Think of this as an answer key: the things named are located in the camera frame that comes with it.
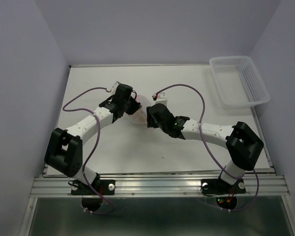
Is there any aluminium rail frame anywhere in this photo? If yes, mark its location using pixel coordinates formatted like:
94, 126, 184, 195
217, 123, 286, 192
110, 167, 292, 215
19, 64, 295, 236

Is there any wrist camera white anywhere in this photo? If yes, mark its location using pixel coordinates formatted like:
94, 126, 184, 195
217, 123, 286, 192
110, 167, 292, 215
152, 92, 168, 106
106, 81, 120, 95

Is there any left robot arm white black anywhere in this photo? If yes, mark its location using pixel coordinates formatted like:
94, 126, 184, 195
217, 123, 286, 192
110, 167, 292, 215
44, 82, 142, 194

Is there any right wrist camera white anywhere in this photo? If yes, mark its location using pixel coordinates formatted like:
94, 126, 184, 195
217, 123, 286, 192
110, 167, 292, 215
152, 92, 168, 106

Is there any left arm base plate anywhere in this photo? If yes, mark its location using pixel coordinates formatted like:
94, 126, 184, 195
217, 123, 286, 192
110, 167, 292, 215
68, 179, 116, 196

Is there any white mesh laundry bag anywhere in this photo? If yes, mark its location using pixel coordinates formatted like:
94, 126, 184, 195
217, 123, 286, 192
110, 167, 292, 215
125, 95, 151, 125

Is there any white plastic basket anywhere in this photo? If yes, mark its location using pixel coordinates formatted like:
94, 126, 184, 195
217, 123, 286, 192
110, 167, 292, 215
209, 56, 270, 109

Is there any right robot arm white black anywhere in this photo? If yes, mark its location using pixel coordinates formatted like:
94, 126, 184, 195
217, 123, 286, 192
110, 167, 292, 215
147, 103, 264, 192

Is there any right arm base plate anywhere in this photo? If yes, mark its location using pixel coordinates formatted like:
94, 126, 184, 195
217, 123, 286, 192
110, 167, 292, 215
200, 178, 246, 196

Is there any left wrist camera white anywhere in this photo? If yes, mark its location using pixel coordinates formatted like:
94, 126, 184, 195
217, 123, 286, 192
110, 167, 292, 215
106, 81, 120, 95

